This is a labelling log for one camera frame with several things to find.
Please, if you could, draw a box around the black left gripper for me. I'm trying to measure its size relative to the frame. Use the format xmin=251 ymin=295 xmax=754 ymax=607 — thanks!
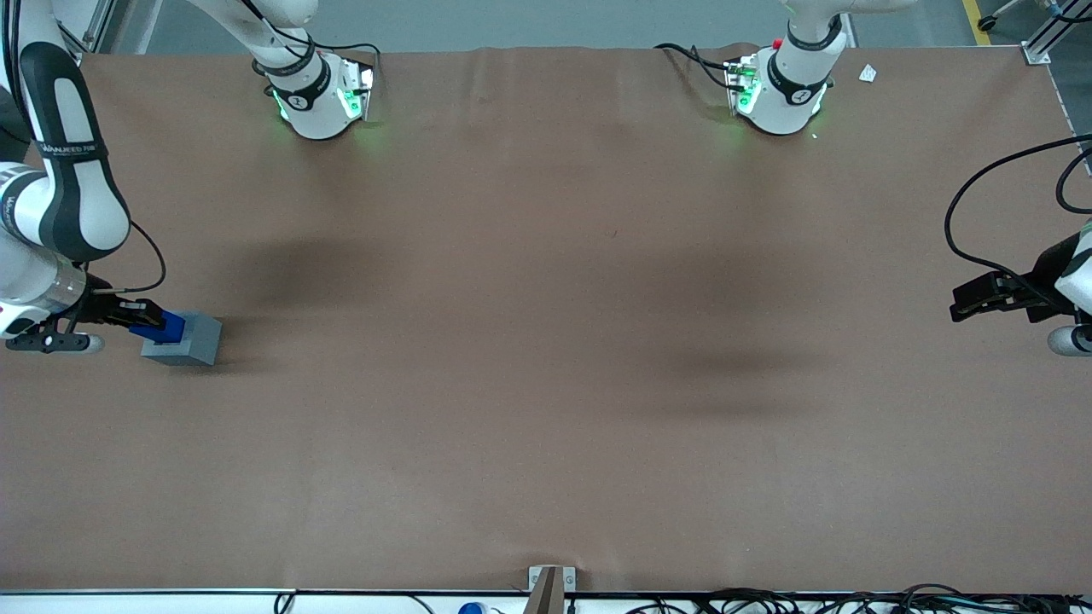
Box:
xmin=949 ymin=231 xmax=1085 ymax=324

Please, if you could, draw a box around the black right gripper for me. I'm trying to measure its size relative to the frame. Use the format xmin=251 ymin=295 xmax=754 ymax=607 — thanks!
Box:
xmin=78 ymin=275 xmax=169 ymax=331

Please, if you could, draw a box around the blue plastic part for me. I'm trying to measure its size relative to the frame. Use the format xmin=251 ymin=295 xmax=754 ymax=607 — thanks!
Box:
xmin=129 ymin=309 xmax=188 ymax=345

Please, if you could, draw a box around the gray square base block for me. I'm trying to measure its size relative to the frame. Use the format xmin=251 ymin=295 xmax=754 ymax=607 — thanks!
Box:
xmin=140 ymin=310 xmax=224 ymax=368

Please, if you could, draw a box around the black caster leg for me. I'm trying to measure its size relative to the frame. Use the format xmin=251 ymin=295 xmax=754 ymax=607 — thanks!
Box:
xmin=976 ymin=0 xmax=1029 ymax=34

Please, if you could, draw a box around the aluminium profile with foot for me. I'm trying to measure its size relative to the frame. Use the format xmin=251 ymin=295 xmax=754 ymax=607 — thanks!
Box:
xmin=1022 ymin=0 xmax=1092 ymax=67

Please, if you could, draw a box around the brown table mat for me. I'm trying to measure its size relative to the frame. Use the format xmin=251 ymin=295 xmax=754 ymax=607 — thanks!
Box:
xmin=0 ymin=43 xmax=1092 ymax=594

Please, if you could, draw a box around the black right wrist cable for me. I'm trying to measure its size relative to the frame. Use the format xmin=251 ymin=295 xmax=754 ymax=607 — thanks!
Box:
xmin=85 ymin=220 xmax=167 ymax=298

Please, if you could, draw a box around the long black left wrist cable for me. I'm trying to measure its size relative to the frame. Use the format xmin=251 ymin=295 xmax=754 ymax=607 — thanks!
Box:
xmin=944 ymin=134 xmax=1092 ymax=284

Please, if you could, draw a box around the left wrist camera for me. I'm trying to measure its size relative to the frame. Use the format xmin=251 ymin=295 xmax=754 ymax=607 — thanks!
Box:
xmin=1047 ymin=323 xmax=1092 ymax=358

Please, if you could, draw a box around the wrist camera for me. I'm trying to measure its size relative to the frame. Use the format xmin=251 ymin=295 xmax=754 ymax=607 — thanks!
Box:
xmin=3 ymin=330 xmax=106 ymax=356
xmin=1047 ymin=323 xmax=1092 ymax=358

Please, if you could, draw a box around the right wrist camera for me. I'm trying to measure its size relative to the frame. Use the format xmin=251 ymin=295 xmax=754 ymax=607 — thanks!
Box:
xmin=3 ymin=330 xmax=106 ymax=356

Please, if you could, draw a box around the short black looped cable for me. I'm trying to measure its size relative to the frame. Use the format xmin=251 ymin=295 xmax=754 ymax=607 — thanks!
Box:
xmin=1054 ymin=148 xmax=1092 ymax=215

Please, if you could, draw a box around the aluminium frame post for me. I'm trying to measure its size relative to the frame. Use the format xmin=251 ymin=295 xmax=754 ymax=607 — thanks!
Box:
xmin=51 ymin=0 xmax=165 ymax=55

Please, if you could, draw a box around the black right arm base cable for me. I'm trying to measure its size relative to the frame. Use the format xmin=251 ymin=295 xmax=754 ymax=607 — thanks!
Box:
xmin=243 ymin=0 xmax=383 ymax=86

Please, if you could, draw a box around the black arm base cable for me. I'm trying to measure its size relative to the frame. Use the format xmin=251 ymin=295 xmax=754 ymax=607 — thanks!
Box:
xmin=243 ymin=0 xmax=383 ymax=86
xmin=653 ymin=42 xmax=738 ymax=91

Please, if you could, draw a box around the tangled black cable bundle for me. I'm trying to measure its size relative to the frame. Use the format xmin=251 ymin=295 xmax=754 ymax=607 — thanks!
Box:
xmin=627 ymin=583 xmax=1092 ymax=614

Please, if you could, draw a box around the black left arm base cable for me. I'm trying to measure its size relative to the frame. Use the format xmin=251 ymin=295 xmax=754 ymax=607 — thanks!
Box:
xmin=653 ymin=42 xmax=738 ymax=91

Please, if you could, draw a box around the brown camera post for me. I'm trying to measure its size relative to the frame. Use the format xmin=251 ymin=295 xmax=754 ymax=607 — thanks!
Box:
xmin=522 ymin=566 xmax=566 ymax=614

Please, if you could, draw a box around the gray metal mount plate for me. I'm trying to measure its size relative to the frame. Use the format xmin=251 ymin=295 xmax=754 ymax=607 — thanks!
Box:
xmin=527 ymin=565 xmax=578 ymax=593

